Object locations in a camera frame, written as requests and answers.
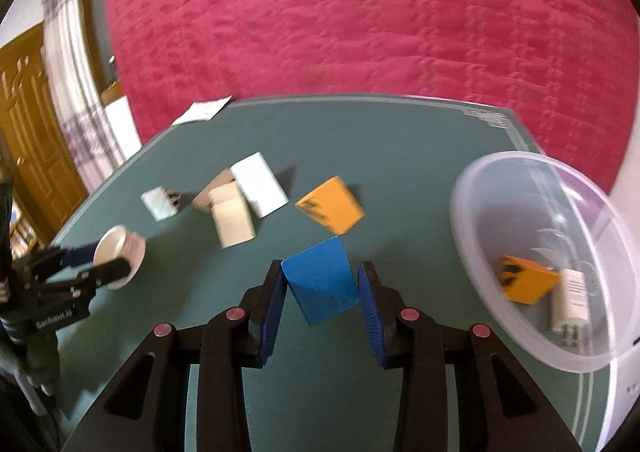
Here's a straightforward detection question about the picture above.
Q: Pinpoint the white patterned curtain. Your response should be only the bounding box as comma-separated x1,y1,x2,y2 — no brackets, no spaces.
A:
42,0,126,193

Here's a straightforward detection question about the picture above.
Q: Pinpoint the wooden block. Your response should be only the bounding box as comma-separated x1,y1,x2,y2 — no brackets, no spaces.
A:
192,169,236,213
209,182,257,249

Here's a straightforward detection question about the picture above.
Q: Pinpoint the white labelled bottle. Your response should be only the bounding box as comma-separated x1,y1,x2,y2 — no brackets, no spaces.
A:
551,268,593,348

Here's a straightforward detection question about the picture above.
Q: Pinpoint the bookshelf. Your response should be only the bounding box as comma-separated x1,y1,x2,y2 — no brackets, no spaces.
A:
7,197,48,257

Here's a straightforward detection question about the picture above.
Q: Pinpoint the blue block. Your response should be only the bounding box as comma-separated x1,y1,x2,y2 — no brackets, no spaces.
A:
281,237,363,326

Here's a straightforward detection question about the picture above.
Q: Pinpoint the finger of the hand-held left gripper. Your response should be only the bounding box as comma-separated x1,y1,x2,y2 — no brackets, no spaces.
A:
45,258,132,296
22,241,101,279

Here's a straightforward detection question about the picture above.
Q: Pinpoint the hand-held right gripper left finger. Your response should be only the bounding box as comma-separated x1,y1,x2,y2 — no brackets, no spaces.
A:
60,259,288,452

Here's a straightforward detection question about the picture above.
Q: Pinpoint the cream round tin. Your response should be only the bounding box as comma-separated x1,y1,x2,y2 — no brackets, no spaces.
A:
93,225,147,291

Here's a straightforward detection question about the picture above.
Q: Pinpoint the wooden door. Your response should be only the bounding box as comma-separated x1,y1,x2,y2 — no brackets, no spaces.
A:
0,24,88,243

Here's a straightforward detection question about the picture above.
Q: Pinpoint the white box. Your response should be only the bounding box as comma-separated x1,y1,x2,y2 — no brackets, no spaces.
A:
230,152,289,219

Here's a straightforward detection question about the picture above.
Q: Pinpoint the orange block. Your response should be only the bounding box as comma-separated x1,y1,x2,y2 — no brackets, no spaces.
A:
295,176,365,235
500,256,561,305

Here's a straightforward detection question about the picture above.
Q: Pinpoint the person's left hand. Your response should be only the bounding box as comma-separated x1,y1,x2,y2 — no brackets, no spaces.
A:
25,327,63,415

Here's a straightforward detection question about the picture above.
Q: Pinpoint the red quilted blanket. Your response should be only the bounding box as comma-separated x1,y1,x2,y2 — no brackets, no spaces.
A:
100,0,640,195

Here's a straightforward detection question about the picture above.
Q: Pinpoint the white paper card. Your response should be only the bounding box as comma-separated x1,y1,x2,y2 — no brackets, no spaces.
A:
171,96,233,127

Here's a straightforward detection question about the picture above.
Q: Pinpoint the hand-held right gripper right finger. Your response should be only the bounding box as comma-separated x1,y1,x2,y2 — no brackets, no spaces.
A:
357,262,583,452

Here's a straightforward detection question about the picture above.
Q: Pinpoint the small white ridged block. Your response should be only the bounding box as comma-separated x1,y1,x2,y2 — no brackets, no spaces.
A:
141,186,182,221

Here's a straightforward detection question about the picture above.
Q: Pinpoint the white board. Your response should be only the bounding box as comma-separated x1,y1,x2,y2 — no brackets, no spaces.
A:
102,96,143,157

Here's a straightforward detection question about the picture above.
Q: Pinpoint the clear plastic bowl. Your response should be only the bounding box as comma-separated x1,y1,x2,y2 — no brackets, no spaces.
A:
449,151,632,374

